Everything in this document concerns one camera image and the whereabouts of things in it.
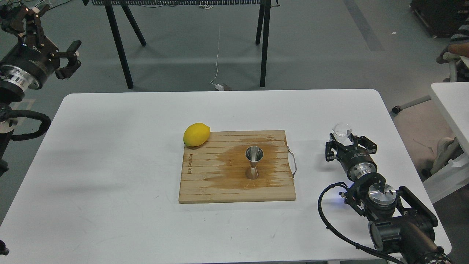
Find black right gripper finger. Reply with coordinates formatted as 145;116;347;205
325;133;343;162
353;135;377;155

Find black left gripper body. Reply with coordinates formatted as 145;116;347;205
1;41;60;91

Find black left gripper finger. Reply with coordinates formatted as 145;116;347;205
1;3;51;51
49;40;82;80

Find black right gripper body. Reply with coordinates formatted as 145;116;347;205
336;143;377;182

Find clear glass measuring cup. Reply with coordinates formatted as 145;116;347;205
333;122;353;146

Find steel double jigger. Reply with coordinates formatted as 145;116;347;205
245;146;264;180

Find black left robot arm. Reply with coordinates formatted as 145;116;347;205
0;1;82;154

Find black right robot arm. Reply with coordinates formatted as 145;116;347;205
318;133;452;264

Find white side table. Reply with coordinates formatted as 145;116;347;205
423;85;469;203

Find wooden cutting board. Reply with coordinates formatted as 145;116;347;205
178;130;296;204

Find person in striped shirt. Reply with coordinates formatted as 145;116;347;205
436;20;469;65

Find yellow lemon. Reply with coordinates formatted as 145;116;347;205
183;122;210;147

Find black box on floor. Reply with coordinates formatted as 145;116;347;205
409;0;469;38

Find cables on floor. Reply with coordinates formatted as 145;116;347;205
0;0;74;15

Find white cable with plug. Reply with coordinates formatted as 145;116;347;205
210;26;225;91

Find black metal frame table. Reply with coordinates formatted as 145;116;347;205
75;5;280;92

